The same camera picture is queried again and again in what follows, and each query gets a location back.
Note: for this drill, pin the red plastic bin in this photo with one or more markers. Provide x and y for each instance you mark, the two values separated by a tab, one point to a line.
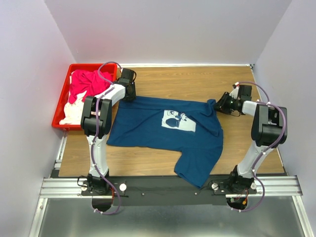
107	72

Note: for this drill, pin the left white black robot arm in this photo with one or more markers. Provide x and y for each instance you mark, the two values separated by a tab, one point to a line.
96	121

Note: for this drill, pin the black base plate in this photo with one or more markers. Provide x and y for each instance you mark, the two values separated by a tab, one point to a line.
127	191

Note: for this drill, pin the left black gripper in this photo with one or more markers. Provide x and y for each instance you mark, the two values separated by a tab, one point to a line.
132	96

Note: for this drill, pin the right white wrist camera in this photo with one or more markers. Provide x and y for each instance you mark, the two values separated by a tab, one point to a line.
234	92

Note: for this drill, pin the aluminium frame rail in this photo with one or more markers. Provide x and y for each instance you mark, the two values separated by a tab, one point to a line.
53	187

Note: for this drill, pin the white t shirt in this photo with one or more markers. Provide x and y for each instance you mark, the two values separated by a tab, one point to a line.
73	111

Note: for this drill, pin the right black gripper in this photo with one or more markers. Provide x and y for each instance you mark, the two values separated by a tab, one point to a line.
220	105

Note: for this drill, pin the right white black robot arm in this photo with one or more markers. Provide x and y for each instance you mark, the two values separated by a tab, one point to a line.
269	129

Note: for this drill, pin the magenta t shirt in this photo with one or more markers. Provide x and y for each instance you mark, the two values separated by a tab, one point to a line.
88	82

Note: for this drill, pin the blue printed t shirt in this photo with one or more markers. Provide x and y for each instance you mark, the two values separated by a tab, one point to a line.
189	127

